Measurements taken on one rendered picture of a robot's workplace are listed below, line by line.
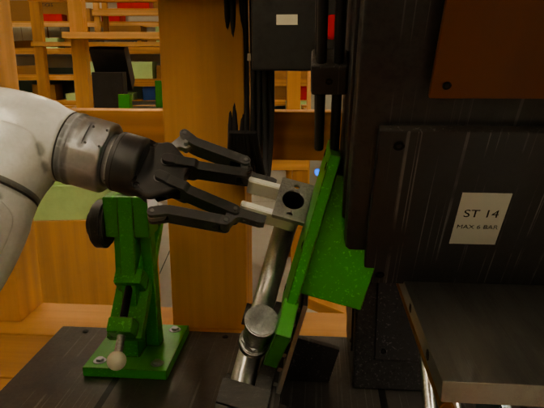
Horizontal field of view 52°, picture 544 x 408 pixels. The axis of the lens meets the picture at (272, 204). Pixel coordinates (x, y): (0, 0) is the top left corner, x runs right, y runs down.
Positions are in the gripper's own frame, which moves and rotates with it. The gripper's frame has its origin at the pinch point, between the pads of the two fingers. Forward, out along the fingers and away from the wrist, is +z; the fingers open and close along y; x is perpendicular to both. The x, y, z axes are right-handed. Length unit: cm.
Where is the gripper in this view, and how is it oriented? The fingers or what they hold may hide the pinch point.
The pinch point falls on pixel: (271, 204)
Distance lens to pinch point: 68.8
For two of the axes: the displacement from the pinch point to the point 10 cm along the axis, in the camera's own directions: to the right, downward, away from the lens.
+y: 2.4, -8.3, 5.0
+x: -1.2, 4.8, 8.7
